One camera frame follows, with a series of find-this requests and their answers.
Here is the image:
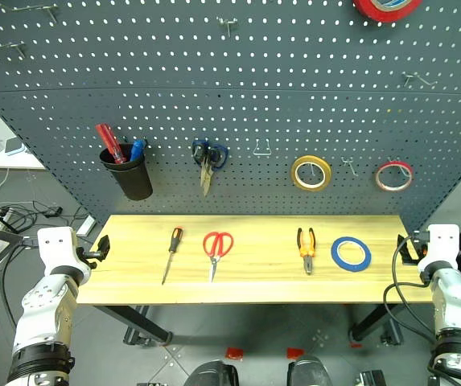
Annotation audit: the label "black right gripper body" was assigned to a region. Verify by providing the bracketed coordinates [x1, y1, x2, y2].
[410, 230, 430, 259]

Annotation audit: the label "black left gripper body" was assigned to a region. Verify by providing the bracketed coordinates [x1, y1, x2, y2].
[75, 245, 99, 270]

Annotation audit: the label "grey pegboard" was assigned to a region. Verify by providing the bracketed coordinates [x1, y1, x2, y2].
[0, 0, 461, 233]

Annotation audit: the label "white power strip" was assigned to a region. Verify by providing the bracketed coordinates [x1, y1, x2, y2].
[76, 215, 97, 237]

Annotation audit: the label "thin red tape roll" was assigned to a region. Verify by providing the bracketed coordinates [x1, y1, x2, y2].
[375, 160, 414, 193]

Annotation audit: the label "black plastic cup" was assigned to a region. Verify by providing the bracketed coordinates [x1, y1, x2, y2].
[99, 143, 154, 202]

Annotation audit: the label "blue tape roll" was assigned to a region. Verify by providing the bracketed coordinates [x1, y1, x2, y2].
[330, 236, 373, 273]

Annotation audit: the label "black table leg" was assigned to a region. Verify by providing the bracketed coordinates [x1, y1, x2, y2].
[348, 302, 407, 347]
[92, 304, 174, 347]

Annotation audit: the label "double prong metal hook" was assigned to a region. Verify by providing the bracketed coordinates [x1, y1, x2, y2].
[341, 156, 360, 178]

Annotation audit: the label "orange black pliers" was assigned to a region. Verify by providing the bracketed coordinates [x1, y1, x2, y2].
[296, 227, 317, 276]

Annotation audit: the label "yellow tape roll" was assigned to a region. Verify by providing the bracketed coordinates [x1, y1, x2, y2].
[290, 154, 333, 193]

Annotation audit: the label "blue white object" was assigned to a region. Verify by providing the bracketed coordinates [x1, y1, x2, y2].
[4, 138, 29, 158]

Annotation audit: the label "dark rounded shape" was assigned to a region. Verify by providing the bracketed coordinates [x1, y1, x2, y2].
[183, 359, 240, 386]
[286, 355, 334, 386]

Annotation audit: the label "long metal pegboard hook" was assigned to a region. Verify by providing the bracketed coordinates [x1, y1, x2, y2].
[0, 2, 60, 24]
[0, 40, 27, 58]

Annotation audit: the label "large red tape roll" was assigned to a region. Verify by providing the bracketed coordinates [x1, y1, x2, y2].
[352, 0, 423, 23]

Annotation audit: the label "short metal pegboard hook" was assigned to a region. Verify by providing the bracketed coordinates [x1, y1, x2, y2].
[217, 16, 240, 39]

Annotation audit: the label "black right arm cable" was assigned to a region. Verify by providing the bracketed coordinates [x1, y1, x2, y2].
[382, 234, 441, 347]

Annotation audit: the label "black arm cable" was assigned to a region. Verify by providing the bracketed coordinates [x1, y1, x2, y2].
[1, 236, 41, 327]
[382, 234, 441, 347]

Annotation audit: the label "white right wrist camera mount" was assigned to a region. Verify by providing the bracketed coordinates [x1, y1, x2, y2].
[417, 224, 461, 271]

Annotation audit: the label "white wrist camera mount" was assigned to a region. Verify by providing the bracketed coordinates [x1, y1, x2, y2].
[36, 226, 87, 276]
[417, 224, 461, 271]

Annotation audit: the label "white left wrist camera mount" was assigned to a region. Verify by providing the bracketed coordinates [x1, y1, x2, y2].
[36, 226, 87, 276]

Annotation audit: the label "black orange handled screwdriver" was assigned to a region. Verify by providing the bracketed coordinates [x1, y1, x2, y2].
[161, 226, 184, 286]

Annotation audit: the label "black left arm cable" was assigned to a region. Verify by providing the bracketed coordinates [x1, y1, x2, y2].
[1, 236, 41, 327]

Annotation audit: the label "blue handled screwdriver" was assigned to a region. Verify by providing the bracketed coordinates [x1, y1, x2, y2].
[130, 139, 147, 162]

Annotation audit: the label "red handled screwdriver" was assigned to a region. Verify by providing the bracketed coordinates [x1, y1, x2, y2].
[95, 123, 129, 165]

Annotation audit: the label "red handled scissors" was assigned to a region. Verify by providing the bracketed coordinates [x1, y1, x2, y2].
[202, 231, 235, 284]

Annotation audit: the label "blue handled scissors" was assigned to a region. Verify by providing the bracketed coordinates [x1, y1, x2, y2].
[191, 139, 229, 197]

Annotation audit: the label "white wire pegboard hook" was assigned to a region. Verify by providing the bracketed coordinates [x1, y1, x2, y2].
[252, 138, 274, 157]

